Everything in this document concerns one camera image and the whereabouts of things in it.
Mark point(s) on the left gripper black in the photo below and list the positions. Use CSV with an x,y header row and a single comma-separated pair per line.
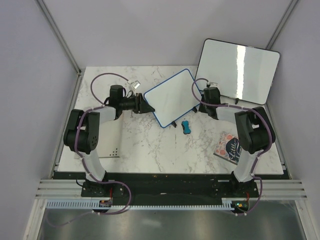
x,y
141,105

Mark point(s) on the white slotted cable duct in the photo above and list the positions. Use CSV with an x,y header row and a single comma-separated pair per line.
x,y
107,204

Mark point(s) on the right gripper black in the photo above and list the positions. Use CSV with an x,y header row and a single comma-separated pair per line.
x,y
201,109

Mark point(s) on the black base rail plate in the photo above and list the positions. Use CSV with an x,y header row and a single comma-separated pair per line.
x,y
121,178

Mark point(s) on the colourful Little Women book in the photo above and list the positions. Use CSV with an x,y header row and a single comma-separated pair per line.
x,y
228,148

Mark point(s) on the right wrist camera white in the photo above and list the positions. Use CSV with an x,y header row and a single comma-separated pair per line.
x,y
212,84

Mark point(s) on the large black-framed whiteboard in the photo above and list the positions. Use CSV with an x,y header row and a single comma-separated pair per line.
x,y
241,72

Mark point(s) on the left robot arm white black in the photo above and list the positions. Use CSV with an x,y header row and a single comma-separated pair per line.
x,y
82,131

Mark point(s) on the aluminium frame rail front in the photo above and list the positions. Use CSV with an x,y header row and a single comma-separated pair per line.
x,y
267,190

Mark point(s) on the white paper sheet with dots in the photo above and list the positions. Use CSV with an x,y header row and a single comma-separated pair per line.
x,y
109,139

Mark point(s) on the blue heart-shaped eraser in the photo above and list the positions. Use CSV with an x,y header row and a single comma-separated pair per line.
x,y
185,127

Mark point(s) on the small blue-framed whiteboard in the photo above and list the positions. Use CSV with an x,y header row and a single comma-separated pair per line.
x,y
173,98

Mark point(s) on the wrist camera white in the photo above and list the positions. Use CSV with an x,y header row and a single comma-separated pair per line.
x,y
134,85
212,84

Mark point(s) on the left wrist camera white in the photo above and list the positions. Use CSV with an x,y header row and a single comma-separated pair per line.
x,y
134,85

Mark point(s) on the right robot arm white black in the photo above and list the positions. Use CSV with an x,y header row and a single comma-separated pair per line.
x,y
254,130

